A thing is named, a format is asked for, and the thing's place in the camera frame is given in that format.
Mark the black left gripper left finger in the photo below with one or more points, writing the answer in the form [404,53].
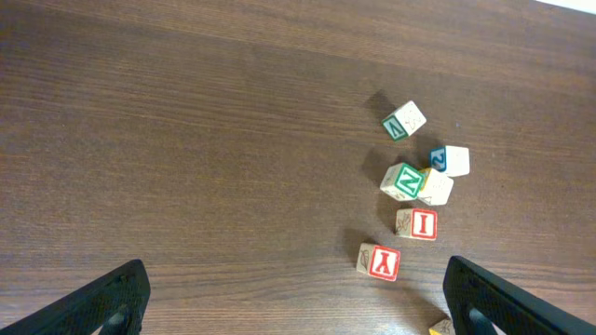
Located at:
[114,303]

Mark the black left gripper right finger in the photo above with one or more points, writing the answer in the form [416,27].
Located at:
[481,302]

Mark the yellow top wooden block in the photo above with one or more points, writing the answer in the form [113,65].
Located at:
[444,327]

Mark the red I wooden block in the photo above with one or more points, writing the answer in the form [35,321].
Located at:
[417,223]

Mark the red Y wooden block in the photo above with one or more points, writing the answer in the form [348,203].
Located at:
[378,261]

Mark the plain J wooden block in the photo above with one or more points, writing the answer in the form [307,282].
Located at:
[436,188]

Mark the green N wooden block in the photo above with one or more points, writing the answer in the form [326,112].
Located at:
[402,182]

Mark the red 9 wooden block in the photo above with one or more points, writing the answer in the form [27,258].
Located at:
[454,161]

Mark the plain 6 wooden block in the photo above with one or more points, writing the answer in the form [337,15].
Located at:
[404,121]

